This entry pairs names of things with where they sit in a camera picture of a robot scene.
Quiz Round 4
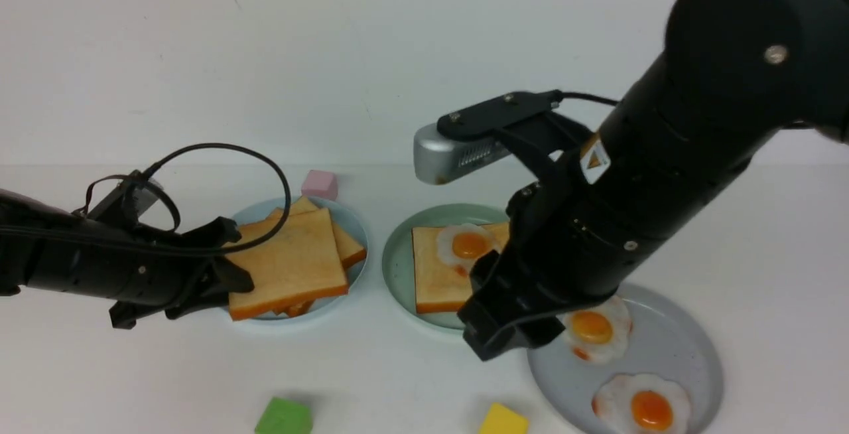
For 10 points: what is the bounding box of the fried egg bottom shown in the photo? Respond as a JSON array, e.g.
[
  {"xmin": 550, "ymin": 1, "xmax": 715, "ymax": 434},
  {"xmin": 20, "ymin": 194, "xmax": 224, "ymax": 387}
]
[{"xmin": 591, "ymin": 373, "xmax": 692, "ymax": 433}]

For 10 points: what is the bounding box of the green cube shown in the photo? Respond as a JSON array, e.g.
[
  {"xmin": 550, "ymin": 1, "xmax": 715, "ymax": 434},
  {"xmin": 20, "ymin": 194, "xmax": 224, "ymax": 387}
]
[{"xmin": 254, "ymin": 397, "xmax": 313, "ymax": 434}]

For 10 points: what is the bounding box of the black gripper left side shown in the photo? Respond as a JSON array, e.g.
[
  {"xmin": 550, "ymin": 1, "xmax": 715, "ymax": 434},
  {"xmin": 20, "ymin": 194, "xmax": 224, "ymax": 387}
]
[{"xmin": 73, "ymin": 217, "xmax": 255, "ymax": 329}]

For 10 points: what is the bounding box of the fried egg middle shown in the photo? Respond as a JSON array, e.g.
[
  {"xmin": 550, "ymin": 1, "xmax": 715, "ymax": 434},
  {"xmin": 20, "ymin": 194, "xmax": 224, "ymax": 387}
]
[{"xmin": 562, "ymin": 295, "xmax": 633, "ymax": 365}]

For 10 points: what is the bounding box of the silver wrist camera right side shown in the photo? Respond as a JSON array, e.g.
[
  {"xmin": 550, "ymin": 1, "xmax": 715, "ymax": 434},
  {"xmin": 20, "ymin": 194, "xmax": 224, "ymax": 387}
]
[{"xmin": 413, "ymin": 90, "xmax": 591, "ymax": 186}]

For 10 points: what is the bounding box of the black cable left side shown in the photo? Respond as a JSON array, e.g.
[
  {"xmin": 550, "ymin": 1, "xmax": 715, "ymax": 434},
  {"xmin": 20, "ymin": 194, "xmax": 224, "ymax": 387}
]
[{"xmin": 73, "ymin": 143, "xmax": 293, "ymax": 257}]

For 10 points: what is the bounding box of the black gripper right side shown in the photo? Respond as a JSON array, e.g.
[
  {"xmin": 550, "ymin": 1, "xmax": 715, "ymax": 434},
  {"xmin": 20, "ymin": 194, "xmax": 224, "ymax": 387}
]
[{"xmin": 458, "ymin": 182, "xmax": 624, "ymax": 362}]

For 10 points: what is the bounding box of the wrist camera left side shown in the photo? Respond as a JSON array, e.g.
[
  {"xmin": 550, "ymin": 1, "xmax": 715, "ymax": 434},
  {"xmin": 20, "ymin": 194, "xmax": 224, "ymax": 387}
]
[{"xmin": 76, "ymin": 171, "xmax": 166, "ymax": 228}]

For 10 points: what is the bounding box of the black cable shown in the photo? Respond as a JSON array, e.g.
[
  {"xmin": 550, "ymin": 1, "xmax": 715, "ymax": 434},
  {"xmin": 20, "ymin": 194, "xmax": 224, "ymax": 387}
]
[
  {"xmin": 73, "ymin": 143, "xmax": 293, "ymax": 257},
  {"xmin": 557, "ymin": 91, "xmax": 621, "ymax": 107}
]

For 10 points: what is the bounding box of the black cable right side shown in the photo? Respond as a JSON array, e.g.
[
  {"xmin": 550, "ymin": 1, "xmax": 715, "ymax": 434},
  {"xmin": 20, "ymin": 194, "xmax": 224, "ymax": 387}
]
[{"xmin": 557, "ymin": 91, "xmax": 621, "ymax": 107}]

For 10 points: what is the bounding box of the yellow cube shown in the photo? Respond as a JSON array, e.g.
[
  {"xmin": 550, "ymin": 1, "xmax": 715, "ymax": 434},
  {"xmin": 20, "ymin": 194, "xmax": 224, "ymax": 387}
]
[{"xmin": 477, "ymin": 403, "xmax": 529, "ymax": 434}]

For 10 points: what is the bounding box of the grey plate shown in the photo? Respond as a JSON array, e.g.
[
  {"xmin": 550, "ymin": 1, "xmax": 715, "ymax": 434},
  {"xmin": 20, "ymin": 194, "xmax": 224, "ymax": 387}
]
[{"xmin": 527, "ymin": 283, "xmax": 724, "ymax": 433}]

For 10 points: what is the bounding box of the green plate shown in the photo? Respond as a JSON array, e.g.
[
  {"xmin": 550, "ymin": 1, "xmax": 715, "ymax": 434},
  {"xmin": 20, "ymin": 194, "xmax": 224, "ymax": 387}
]
[{"xmin": 381, "ymin": 203, "xmax": 507, "ymax": 337}]

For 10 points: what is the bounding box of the fried egg top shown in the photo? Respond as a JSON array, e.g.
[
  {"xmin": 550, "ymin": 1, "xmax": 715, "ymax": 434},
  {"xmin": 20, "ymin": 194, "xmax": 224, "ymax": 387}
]
[{"xmin": 434, "ymin": 224, "xmax": 499, "ymax": 276}]

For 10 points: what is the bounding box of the light blue plate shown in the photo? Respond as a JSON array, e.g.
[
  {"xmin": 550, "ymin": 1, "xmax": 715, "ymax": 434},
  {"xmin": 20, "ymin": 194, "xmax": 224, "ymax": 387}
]
[{"xmin": 224, "ymin": 196, "xmax": 369, "ymax": 323}]

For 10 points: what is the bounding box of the fried egg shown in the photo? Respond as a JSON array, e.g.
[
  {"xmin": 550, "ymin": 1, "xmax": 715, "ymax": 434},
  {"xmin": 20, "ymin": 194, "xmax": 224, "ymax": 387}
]
[
  {"xmin": 591, "ymin": 373, "xmax": 692, "ymax": 433},
  {"xmin": 562, "ymin": 295, "xmax": 633, "ymax": 365},
  {"xmin": 434, "ymin": 224, "xmax": 499, "ymax": 276}
]

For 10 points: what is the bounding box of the pink cube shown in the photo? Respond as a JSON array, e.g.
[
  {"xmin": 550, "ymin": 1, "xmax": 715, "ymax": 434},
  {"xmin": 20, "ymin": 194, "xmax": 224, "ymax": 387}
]
[{"xmin": 300, "ymin": 170, "xmax": 339, "ymax": 200}]

